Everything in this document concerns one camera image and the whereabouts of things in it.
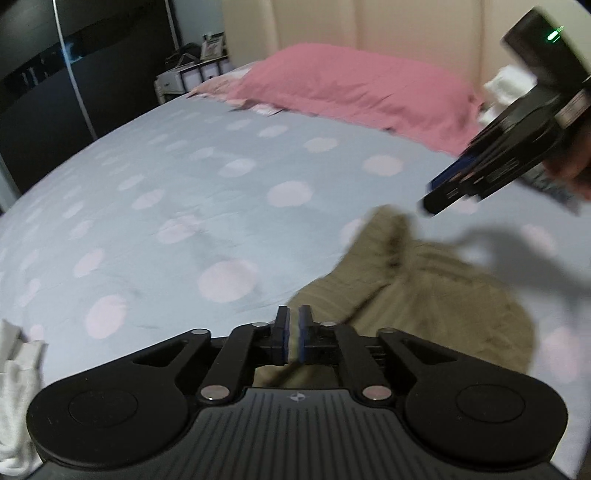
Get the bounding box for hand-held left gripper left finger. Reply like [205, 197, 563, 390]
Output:
[131, 305, 293, 406]

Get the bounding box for tan striped shirt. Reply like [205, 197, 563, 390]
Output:
[252, 205, 539, 388]

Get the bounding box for white nightstand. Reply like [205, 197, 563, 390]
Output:
[154, 56, 232, 106]

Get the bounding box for picture frame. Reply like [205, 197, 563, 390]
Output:
[201, 31, 228, 61]

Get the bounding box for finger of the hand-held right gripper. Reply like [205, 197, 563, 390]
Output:
[421, 178, 486, 217]
[428, 154, 476, 192]

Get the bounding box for grey bed sheet pink dots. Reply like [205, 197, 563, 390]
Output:
[0, 62, 591, 480]

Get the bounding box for white fleece garment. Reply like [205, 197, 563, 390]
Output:
[0, 318, 48, 477]

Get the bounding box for person's right hand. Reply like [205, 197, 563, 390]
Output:
[544, 131, 591, 201]

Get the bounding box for pink patterned pillow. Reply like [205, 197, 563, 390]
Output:
[186, 74, 287, 117]

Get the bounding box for black wardrobe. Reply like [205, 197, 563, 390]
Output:
[0, 0, 183, 197]

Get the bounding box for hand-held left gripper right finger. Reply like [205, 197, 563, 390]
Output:
[298, 305, 463, 403]

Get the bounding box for beige padded headboard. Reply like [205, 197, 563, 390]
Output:
[222, 0, 555, 95]

